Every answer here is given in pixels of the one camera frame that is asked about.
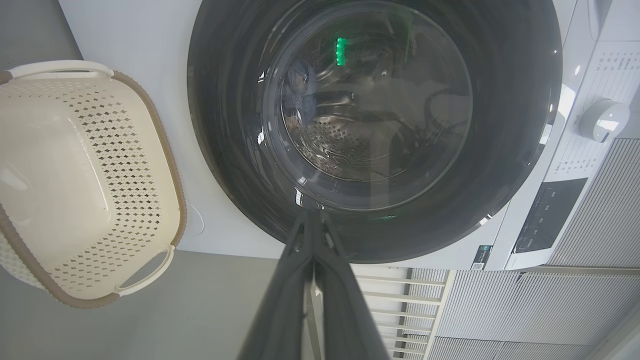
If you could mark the cream perforated laundry basket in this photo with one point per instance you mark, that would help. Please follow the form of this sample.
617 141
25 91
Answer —
60 175

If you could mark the white front-load washing machine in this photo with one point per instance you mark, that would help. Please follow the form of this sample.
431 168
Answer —
150 40

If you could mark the white round control dial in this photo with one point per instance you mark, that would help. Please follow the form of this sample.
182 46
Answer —
602 120

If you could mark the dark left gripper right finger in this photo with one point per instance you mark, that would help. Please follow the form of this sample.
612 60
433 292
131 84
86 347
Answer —
345 315

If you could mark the white slatted rack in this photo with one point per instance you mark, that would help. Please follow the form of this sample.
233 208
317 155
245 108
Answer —
400 310

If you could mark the black round glass washer door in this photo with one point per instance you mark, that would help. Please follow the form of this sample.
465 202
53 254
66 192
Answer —
500 150

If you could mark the grey ribbed panel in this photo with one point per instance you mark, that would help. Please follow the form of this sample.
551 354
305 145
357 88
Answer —
550 310

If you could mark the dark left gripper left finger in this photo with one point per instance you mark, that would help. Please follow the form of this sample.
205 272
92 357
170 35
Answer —
280 310

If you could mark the black washer display panel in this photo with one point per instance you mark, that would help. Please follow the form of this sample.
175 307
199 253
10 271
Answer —
550 215

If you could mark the round white filter cover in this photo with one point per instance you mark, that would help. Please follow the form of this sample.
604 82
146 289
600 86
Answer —
196 220

